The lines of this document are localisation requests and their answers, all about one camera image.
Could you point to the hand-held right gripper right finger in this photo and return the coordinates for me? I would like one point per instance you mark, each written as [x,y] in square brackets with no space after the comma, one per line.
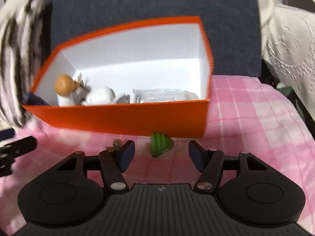
[196,156]

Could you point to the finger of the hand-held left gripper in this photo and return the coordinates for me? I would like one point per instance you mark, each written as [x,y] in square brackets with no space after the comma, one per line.
[22,145]

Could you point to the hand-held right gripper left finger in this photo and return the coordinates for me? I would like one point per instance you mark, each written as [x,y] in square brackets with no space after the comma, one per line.
[126,156]

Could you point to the orange cardboard box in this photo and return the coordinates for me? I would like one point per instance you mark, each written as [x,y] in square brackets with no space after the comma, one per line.
[123,120]

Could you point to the green ridged cone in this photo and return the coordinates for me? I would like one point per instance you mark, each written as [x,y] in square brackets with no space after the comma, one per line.
[161,145]

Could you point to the dark blue cylinder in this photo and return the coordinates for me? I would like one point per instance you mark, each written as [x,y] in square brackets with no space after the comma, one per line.
[37,99]

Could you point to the white power adapter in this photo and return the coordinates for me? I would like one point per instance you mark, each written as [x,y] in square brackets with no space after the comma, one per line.
[123,98]

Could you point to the white bottle with green stripe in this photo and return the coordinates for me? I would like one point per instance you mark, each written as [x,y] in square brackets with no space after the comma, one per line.
[65,100]

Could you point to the white rounded case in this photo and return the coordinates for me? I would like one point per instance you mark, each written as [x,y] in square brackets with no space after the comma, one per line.
[99,95]

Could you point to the clear plastic bag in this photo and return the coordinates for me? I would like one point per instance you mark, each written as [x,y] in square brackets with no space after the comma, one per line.
[162,95]

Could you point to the wooden gourd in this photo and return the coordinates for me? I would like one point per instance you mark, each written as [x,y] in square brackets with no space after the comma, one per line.
[64,84]

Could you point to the pink plaid blanket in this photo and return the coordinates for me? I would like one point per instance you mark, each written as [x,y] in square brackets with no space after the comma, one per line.
[246,127]

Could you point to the striped fluffy pillow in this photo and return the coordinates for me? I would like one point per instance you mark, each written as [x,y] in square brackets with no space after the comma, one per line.
[17,66]

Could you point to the dark green object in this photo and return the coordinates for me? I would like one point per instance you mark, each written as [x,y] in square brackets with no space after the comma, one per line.
[285,88]

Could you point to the white embossed quilt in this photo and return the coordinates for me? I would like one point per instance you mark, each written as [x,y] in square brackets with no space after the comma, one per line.
[290,41]

